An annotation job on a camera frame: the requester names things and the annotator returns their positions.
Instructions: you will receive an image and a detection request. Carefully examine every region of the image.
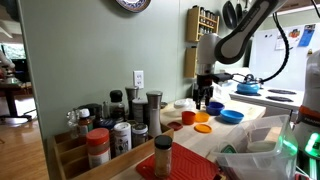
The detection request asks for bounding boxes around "white round cup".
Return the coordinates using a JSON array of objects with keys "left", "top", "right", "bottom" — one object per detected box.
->
[{"left": 173, "top": 98, "right": 190, "bottom": 109}]

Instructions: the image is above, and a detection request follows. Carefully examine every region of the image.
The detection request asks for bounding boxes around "white round lid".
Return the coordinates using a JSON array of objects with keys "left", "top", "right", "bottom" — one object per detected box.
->
[{"left": 246, "top": 139, "right": 278, "bottom": 154}]

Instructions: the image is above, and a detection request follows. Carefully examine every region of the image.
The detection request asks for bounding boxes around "spice jar black lid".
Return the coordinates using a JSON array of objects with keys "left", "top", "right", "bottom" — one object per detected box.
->
[{"left": 153, "top": 134, "right": 174, "bottom": 179}]

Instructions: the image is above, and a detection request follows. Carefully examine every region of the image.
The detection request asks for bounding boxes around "spice jar orange lid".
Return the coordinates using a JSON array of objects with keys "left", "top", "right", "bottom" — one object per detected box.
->
[{"left": 86, "top": 127, "right": 112, "bottom": 169}]

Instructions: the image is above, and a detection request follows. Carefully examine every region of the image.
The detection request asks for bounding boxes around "dark wooden side table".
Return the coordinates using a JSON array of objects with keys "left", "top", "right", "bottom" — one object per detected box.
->
[{"left": 0, "top": 81, "right": 34, "bottom": 122}]

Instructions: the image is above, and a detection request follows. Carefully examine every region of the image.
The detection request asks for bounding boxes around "green rimmed lid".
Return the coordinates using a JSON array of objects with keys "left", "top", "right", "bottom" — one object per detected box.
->
[{"left": 219, "top": 142, "right": 238, "bottom": 155}]

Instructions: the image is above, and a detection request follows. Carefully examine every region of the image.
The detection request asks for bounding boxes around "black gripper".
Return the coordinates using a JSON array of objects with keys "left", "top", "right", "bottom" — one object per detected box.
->
[{"left": 193, "top": 74, "right": 215, "bottom": 110}]

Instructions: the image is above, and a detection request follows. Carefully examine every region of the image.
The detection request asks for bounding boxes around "shallow orange bowl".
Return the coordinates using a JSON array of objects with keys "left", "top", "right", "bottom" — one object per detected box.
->
[{"left": 194, "top": 123, "right": 213, "bottom": 134}]

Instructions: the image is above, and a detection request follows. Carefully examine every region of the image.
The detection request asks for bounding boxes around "blue kettle black handle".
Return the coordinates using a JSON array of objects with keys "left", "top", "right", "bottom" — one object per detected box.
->
[{"left": 235, "top": 73, "right": 261, "bottom": 95}]

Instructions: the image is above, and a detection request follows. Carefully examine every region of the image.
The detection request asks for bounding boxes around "glass jar dark lid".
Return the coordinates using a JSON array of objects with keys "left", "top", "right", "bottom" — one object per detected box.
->
[{"left": 131, "top": 123, "right": 149, "bottom": 148}]

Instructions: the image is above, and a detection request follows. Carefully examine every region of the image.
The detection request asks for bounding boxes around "steel pepper mill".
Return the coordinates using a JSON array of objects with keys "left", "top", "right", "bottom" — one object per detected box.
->
[{"left": 145, "top": 90, "right": 164, "bottom": 138}]

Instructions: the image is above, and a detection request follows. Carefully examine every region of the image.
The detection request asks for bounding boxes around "clear plastic storage bin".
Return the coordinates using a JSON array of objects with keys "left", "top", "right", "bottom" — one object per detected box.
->
[{"left": 210, "top": 114, "right": 299, "bottom": 180}]

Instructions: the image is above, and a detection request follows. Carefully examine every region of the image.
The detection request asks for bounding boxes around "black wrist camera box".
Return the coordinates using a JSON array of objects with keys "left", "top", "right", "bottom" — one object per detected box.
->
[{"left": 213, "top": 72, "right": 234, "bottom": 84}]

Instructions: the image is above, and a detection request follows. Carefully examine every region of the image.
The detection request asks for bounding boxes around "large crumpled white cloth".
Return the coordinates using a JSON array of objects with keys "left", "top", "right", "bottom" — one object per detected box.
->
[{"left": 213, "top": 83, "right": 236, "bottom": 104}]

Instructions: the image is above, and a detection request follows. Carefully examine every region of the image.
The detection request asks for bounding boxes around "brown bottle white cap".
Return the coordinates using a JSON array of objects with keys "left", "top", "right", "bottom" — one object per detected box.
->
[{"left": 77, "top": 108, "right": 94, "bottom": 138}]

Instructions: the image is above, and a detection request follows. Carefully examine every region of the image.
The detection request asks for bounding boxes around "clear glass bottle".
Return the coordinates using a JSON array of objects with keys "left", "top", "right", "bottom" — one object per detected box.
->
[{"left": 65, "top": 109, "right": 80, "bottom": 139}]

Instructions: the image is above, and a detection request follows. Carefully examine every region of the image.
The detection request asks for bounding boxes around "red plastic container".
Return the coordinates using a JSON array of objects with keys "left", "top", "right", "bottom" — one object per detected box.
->
[{"left": 166, "top": 121, "right": 184, "bottom": 132}]

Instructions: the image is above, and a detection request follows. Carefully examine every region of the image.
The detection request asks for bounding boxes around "patterned decorative wall plate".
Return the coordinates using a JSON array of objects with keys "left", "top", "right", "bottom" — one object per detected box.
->
[{"left": 115, "top": 0, "right": 152, "bottom": 14}]

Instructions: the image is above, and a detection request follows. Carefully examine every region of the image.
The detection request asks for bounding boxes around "bottle with black cap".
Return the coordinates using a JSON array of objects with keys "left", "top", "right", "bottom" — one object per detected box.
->
[{"left": 109, "top": 89, "right": 126, "bottom": 123}]

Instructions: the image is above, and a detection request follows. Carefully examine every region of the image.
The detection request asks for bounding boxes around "clear square plastic container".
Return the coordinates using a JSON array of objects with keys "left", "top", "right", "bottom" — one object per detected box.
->
[{"left": 186, "top": 99, "right": 198, "bottom": 113}]

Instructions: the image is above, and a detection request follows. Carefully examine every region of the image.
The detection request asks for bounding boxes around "red-orange plastic cup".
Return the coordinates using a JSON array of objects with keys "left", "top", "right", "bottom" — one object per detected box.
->
[{"left": 181, "top": 110, "right": 197, "bottom": 126}]

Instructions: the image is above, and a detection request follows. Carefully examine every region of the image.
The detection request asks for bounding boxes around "grey metal canister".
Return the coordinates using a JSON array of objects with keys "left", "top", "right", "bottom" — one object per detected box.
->
[{"left": 131, "top": 97, "right": 149, "bottom": 124}]

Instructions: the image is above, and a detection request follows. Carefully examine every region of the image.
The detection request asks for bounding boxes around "small colourful fridge picture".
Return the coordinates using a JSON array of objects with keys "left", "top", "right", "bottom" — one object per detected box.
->
[{"left": 288, "top": 28, "right": 301, "bottom": 39}]

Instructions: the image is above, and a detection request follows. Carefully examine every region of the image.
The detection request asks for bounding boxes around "light blue plastic bowl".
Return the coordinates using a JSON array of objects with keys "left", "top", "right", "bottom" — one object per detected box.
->
[{"left": 219, "top": 109, "right": 245, "bottom": 125}]

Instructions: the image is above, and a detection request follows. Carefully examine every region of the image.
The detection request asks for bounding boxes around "white paper sheet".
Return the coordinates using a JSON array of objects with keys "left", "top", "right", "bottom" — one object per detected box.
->
[{"left": 275, "top": 31, "right": 295, "bottom": 51}]

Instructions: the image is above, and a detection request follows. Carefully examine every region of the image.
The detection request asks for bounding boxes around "white spice shaker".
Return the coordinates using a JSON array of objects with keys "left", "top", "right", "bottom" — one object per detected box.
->
[{"left": 113, "top": 121, "right": 133, "bottom": 157}]

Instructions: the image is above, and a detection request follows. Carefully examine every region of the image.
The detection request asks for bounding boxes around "red silicone mat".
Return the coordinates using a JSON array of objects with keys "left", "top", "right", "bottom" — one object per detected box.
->
[{"left": 135, "top": 142, "right": 221, "bottom": 180}]

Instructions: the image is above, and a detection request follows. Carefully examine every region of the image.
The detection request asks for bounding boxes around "white wall outlet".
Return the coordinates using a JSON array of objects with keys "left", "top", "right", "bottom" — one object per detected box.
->
[{"left": 133, "top": 70, "right": 145, "bottom": 90}]

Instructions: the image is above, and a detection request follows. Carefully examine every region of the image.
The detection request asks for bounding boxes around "blue paper sheet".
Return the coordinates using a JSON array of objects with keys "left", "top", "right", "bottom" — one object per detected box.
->
[{"left": 297, "top": 23, "right": 316, "bottom": 48}]

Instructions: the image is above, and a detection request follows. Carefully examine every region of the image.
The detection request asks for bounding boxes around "black frying pan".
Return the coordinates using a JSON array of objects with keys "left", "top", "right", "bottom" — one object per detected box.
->
[
  {"left": 222, "top": 0, "right": 238, "bottom": 30},
  {"left": 235, "top": 0, "right": 244, "bottom": 24}
]

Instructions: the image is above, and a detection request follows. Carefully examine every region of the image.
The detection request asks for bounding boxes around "white electric stove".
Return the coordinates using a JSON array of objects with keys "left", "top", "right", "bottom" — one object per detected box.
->
[{"left": 229, "top": 83, "right": 305, "bottom": 118}]

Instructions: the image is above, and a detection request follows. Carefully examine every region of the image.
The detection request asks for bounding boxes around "dark pepper mill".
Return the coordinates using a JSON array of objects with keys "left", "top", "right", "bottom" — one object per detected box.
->
[{"left": 124, "top": 86, "right": 140, "bottom": 121}]

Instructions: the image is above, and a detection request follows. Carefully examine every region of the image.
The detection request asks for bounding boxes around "dark blue cup with handle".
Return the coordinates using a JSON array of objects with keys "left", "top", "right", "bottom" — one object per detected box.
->
[{"left": 205, "top": 101, "right": 226, "bottom": 117}]

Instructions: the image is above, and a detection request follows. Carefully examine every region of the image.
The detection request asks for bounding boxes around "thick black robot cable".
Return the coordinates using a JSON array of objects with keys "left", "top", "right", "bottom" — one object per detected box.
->
[{"left": 258, "top": 12, "right": 290, "bottom": 84}]

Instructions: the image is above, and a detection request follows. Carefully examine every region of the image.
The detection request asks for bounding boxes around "wooden spice tray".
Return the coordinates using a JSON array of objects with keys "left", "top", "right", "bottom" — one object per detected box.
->
[{"left": 52, "top": 123, "right": 175, "bottom": 180}]

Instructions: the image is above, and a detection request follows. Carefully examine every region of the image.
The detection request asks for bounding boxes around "white refrigerator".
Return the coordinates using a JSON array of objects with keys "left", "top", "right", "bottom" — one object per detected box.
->
[{"left": 249, "top": 23, "right": 320, "bottom": 92}]

